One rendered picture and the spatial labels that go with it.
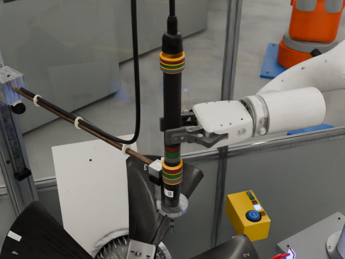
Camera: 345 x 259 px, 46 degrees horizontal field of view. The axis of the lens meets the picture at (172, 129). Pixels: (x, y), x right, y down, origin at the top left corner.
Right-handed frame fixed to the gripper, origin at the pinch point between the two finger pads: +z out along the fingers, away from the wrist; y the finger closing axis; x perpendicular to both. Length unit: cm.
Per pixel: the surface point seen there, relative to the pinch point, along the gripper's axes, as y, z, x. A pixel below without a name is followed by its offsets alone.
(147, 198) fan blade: 14.8, 2.9, -31.8
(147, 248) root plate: 5.0, 5.4, -39.7
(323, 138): 70, -94, -70
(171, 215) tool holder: -3.5, 1.2, -19.8
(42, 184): 70, 36, -67
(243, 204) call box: 31, -35, -60
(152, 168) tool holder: 2.4, 3.7, -10.9
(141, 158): 6.4, 5.2, -11.0
